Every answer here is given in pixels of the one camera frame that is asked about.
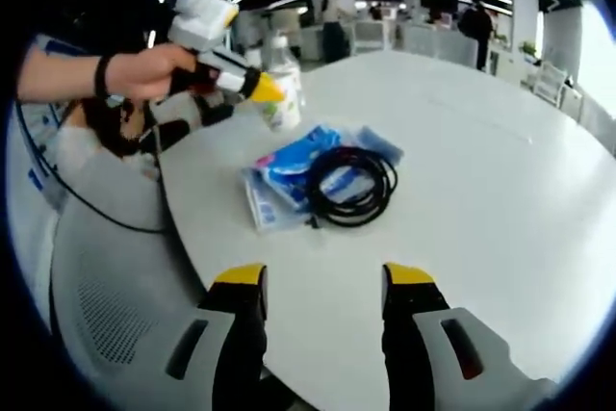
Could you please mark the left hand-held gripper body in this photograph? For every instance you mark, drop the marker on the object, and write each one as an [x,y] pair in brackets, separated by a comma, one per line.
[202,21]

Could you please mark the grey office chair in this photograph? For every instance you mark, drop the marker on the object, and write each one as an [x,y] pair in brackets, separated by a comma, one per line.
[120,262]

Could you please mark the white table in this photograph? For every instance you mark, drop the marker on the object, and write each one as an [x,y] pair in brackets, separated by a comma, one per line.
[481,189]

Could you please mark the blue pink tissue packet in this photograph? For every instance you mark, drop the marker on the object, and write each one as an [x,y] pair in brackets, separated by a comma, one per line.
[289,165]

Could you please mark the clear packet with blue cloth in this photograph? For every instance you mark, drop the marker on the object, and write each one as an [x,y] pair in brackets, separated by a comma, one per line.
[264,213]

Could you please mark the black rounded object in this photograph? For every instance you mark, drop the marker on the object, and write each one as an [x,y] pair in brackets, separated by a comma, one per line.
[115,136]

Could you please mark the white mesh office chair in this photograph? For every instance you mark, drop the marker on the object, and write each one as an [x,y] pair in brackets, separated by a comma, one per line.
[551,81]

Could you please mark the black wristband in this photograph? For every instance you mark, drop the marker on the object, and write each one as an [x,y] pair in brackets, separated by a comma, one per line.
[102,76]

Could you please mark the green potted plant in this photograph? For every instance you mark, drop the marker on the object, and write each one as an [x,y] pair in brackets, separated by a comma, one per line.
[528,49]

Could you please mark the grey desk partition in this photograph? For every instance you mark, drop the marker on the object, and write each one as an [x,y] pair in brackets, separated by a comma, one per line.
[418,43]

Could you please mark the clear water bottle red label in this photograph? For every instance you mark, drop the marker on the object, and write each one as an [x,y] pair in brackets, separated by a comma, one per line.
[281,57]

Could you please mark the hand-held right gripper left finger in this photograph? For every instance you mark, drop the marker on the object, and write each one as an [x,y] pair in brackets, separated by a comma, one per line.
[231,334]

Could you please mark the person's left hand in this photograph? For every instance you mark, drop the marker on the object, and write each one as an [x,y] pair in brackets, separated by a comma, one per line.
[144,74]

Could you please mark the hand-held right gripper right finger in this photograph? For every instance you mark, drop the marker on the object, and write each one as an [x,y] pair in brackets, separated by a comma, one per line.
[414,334]

